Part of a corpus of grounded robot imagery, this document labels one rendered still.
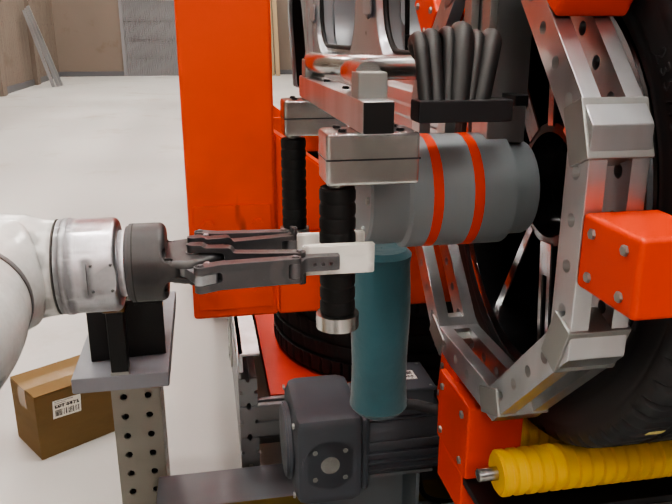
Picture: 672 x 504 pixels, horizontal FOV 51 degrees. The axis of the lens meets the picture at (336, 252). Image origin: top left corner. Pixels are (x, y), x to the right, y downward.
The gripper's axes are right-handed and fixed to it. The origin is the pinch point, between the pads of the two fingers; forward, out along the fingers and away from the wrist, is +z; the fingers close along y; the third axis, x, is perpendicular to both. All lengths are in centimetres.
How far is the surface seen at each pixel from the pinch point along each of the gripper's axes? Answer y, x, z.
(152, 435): -75, -64, -27
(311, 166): -61, -3, 7
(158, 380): -53, -40, -23
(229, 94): -60, 11, -8
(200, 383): -135, -83, -17
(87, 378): -53, -38, -35
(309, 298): -60, -28, 6
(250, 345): -75, -44, -5
